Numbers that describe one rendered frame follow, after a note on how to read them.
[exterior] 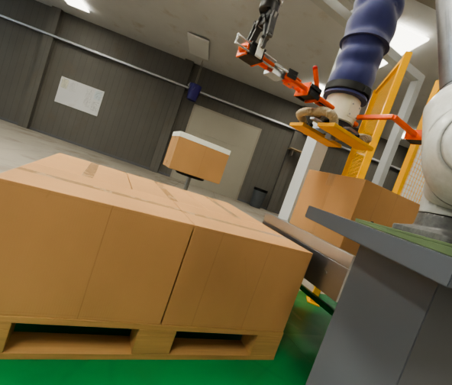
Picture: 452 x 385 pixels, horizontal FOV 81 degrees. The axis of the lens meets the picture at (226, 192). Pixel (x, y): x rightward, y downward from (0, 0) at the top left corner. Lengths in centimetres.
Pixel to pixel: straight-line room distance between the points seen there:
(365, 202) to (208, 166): 188
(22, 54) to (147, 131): 460
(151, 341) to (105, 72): 982
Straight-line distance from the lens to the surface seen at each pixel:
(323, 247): 136
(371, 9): 166
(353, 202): 140
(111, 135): 1005
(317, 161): 272
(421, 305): 67
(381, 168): 489
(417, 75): 529
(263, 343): 140
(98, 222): 93
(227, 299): 117
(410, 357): 69
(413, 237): 70
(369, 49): 157
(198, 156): 288
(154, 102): 988
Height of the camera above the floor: 76
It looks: 4 degrees down
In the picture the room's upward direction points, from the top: 19 degrees clockwise
